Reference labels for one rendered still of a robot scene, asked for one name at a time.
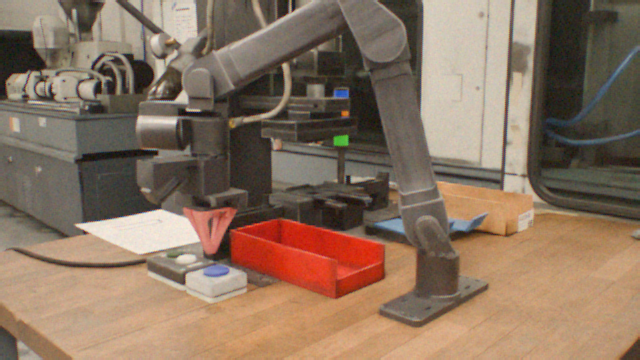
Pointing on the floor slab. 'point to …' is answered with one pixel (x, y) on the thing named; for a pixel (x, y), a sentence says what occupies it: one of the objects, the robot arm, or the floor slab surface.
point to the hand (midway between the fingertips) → (210, 248)
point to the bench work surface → (159, 325)
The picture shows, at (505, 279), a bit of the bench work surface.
